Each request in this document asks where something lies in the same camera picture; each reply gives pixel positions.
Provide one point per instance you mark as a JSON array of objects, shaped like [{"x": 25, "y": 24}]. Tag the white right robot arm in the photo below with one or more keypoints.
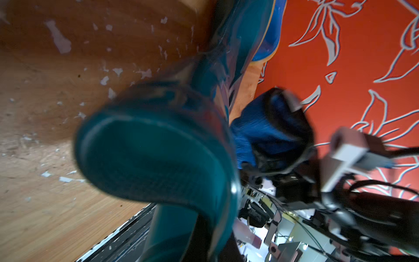
[{"x": 367, "y": 227}]

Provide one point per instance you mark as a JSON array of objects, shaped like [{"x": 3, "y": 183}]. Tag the teal rubber boot orange sole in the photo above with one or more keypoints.
[{"x": 167, "y": 141}]

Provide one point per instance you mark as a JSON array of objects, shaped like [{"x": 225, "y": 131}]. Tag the blue microfiber cloth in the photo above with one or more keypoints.
[{"x": 272, "y": 134}]

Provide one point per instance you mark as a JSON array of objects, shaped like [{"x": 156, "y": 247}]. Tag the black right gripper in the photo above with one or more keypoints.
[{"x": 296, "y": 188}]

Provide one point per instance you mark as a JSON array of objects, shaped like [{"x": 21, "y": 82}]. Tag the blue rubber boot orange sole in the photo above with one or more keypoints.
[{"x": 271, "y": 40}]

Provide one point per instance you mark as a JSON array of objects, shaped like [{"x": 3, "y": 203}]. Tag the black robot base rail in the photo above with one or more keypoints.
[{"x": 126, "y": 243}]

